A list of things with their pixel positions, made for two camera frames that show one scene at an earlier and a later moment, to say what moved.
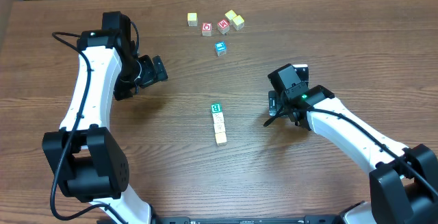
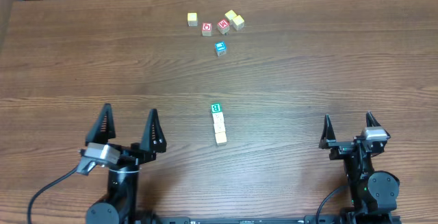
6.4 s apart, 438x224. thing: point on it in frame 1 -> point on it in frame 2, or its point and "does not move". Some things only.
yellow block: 221,138 does not move
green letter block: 215,107 does not move
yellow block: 192,19 does not move
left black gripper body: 148,75 -> 133,157
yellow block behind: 230,16 does not move
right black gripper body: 277,100 -> 339,149
